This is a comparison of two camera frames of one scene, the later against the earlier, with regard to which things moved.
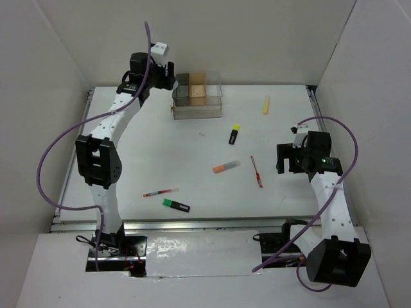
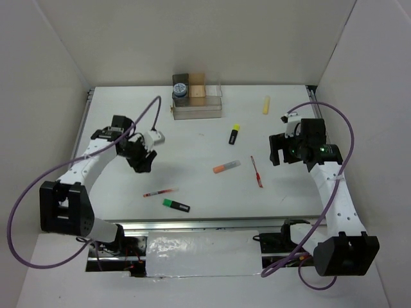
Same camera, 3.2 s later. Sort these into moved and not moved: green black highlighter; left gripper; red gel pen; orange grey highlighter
Moved: left gripper
Not moved: orange grey highlighter; green black highlighter; red gel pen
